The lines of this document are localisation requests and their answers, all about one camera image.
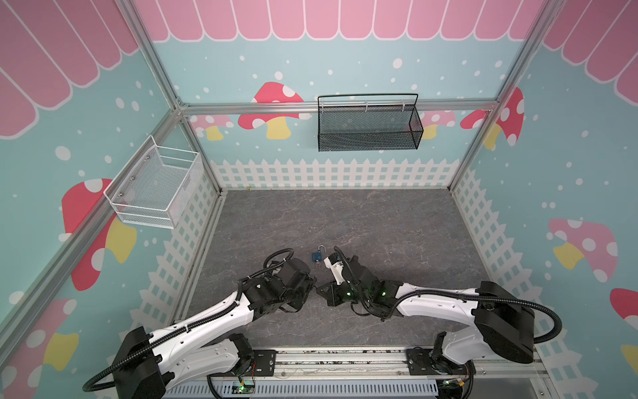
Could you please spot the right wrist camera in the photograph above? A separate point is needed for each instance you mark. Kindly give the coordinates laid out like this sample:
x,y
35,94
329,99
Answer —
x,y
334,263

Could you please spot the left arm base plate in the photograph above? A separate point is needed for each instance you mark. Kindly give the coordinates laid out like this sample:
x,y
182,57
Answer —
x,y
260,364

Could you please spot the black wire mesh basket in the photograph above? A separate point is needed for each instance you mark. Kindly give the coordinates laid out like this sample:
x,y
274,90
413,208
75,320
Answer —
x,y
368,122

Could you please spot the aluminium front rail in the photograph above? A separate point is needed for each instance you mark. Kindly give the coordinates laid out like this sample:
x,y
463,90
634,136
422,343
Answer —
x,y
331,363

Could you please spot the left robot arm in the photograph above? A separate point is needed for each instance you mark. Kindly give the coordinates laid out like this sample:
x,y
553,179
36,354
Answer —
x,y
148,364

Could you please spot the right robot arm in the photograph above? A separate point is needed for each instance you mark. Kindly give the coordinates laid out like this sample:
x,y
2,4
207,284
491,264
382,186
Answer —
x,y
495,322

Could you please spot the blue padlock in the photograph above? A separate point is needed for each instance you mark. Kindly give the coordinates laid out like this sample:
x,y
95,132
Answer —
x,y
319,254

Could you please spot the white wire mesh basket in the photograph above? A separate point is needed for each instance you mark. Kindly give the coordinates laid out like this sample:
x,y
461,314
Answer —
x,y
155,186

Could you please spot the white vented cable duct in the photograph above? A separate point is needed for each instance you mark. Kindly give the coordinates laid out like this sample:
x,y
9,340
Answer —
x,y
420,388

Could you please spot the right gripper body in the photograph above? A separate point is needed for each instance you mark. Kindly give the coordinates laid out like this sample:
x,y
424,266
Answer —
x,y
331,292

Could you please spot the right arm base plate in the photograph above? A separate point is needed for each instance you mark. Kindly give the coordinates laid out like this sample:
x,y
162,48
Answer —
x,y
422,362

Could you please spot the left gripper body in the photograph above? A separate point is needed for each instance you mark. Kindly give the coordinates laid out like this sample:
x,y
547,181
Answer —
x,y
296,298

